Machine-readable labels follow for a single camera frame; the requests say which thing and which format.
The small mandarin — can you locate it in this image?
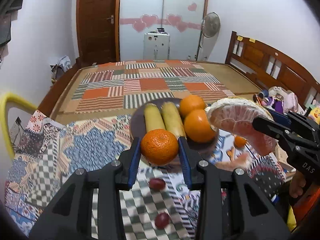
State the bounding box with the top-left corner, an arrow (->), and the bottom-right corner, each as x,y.
233,135 -> 247,148
140,129 -> 178,166

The yellow corn cob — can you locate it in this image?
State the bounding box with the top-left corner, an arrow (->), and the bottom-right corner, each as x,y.
144,103 -> 165,132
162,101 -> 186,139

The large orange with sticker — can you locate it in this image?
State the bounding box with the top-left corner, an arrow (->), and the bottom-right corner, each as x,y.
184,109 -> 217,144

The large peeled pomelo segment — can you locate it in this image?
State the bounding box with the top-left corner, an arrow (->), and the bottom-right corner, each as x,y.
205,97 -> 277,156

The large plain orange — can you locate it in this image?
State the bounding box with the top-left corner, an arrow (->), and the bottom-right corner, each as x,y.
179,94 -> 206,117

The operator hand under right gripper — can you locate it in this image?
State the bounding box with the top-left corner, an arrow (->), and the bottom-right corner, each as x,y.
289,171 -> 306,198

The pink plush bag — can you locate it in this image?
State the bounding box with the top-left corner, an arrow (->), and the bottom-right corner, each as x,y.
283,92 -> 299,113

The purple round plate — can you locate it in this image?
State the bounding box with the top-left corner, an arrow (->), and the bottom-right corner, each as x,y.
130,98 -> 219,154

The red grape far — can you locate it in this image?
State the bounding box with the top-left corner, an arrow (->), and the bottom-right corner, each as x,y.
149,178 -> 166,191

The red grape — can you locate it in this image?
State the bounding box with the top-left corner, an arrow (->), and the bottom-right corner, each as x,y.
155,212 -> 171,229
149,178 -> 166,191

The woven bamboo bed mat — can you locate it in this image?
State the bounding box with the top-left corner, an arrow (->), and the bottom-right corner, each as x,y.
50,60 -> 259,125

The wooden bed headboard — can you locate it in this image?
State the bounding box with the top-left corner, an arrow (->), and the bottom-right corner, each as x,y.
225,31 -> 319,108

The small peeled pomelo segment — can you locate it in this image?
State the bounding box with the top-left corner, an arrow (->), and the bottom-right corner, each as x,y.
214,152 -> 252,172

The patchwork patterned tablecloth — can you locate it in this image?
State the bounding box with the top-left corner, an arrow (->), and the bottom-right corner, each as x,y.
4,111 -> 285,239

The striped patchwork bed blanket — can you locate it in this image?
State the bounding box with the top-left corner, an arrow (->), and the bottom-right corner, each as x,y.
64,60 -> 234,114

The red grape near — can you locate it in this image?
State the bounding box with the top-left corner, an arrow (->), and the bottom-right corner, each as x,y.
155,212 -> 171,229

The small white washing machine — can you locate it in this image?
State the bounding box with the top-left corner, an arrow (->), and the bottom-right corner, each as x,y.
143,32 -> 170,61

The standing electric fan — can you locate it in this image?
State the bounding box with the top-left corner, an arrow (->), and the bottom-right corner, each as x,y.
197,12 -> 221,61

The sliding wardrobe with hearts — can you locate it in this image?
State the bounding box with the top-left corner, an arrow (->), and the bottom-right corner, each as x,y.
119,0 -> 208,60

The dark wooden door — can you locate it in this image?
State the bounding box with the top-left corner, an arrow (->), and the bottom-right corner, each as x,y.
76,0 -> 120,65

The bag on floor by wall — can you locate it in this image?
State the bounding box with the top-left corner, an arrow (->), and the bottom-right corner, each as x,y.
50,55 -> 72,84

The yellow chair frame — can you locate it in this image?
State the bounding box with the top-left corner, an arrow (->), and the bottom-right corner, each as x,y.
1,92 -> 37,160

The small black wall monitor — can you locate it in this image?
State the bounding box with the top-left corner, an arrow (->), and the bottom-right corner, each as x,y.
0,14 -> 11,48

